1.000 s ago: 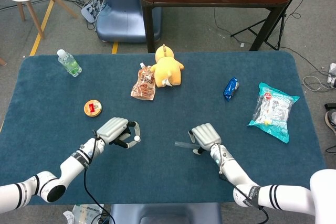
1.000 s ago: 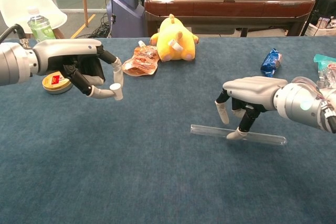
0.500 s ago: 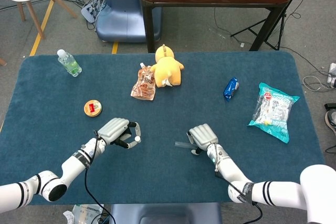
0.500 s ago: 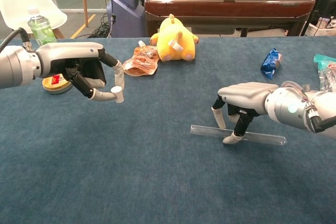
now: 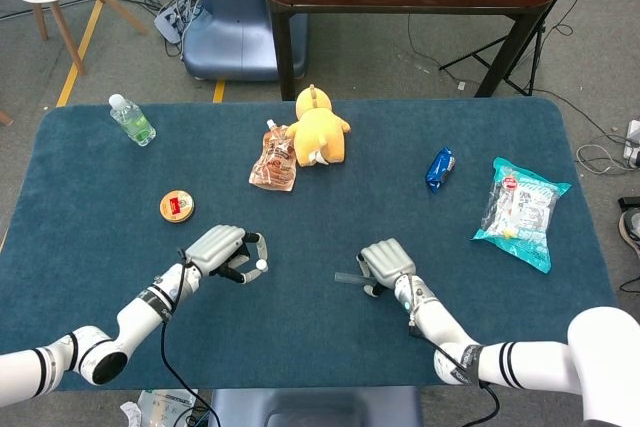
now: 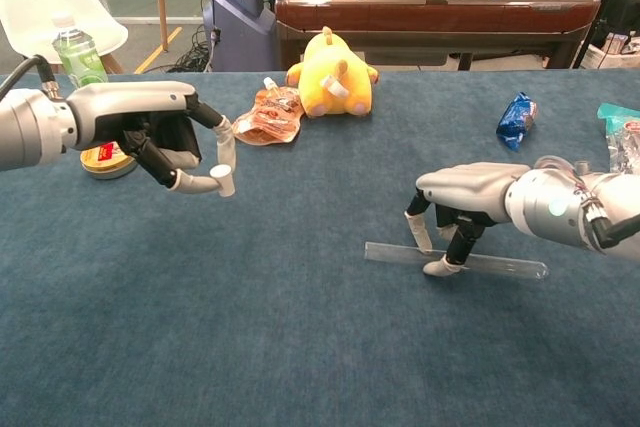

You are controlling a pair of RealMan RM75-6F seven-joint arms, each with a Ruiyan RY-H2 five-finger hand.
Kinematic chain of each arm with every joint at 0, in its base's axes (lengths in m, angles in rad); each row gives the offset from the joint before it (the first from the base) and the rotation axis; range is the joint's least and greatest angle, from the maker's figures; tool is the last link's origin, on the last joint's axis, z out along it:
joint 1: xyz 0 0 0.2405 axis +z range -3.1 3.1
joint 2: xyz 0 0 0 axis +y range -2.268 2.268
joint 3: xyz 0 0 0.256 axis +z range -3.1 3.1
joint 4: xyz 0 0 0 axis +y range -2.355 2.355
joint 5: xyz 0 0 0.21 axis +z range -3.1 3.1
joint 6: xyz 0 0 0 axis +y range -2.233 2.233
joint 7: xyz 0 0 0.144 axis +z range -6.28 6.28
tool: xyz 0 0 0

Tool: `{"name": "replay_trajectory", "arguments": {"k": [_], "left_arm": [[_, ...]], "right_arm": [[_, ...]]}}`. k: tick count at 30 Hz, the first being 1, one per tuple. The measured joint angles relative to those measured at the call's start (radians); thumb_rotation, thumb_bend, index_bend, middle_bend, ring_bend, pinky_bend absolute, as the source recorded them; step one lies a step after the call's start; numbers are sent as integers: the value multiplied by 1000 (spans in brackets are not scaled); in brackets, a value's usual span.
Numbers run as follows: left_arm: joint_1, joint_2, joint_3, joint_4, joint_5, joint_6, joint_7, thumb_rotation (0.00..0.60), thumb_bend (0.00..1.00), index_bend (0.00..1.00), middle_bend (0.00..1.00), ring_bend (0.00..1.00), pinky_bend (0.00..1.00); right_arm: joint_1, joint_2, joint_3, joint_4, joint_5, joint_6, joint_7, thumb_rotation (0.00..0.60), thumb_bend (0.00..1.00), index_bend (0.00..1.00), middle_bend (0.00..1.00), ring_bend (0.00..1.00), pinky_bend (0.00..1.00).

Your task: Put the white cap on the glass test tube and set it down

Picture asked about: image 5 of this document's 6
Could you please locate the blue-grey machine base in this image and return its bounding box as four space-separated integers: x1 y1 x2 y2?
182 0 309 82

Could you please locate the clear plastic bag with papers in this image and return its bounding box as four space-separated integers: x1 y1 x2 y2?
119 388 201 427

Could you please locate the black tripod stand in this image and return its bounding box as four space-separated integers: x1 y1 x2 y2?
438 0 596 97

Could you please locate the clear glass test tube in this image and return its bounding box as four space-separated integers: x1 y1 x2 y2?
334 271 374 287

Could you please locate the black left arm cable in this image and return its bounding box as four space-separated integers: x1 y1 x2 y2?
159 246 222 427

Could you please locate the teal clear snack bag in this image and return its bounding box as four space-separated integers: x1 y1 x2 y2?
471 156 572 275

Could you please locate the yellow plush toy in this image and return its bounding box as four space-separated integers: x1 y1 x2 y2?
284 83 352 169

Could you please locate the orange spout pouch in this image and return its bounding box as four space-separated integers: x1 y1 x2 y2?
248 119 298 193

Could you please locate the blue snack packet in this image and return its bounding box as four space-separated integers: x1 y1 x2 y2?
424 146 457 195

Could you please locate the clear green-label water bottle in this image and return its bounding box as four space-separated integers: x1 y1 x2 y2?
108 93 157 147

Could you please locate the blue table mat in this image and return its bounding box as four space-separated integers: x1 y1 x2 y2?
0 98 634 393

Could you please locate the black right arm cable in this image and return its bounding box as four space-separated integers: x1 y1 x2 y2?
407 274 502 427

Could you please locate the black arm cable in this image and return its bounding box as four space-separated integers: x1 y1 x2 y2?
159 246 222 427
407 274 502 427

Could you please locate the round yellow-lid tin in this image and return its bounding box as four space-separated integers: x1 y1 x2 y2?
159 189 196 225

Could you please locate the white floor cable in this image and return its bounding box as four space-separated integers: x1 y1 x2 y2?
574 144 631 174

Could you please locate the grey sneaker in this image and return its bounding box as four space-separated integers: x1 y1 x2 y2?
618 209 640 256

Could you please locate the grey robot torso base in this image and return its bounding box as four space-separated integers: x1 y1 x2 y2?
209 386 424 427

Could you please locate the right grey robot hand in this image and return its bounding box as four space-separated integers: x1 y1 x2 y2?
355 238 417 298

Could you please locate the white power strip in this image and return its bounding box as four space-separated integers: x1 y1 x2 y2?
622 119 640 169

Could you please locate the grey floor power strip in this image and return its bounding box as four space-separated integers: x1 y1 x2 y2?
153 0 201 46

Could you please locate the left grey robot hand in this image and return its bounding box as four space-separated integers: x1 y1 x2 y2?
183 224 269 284

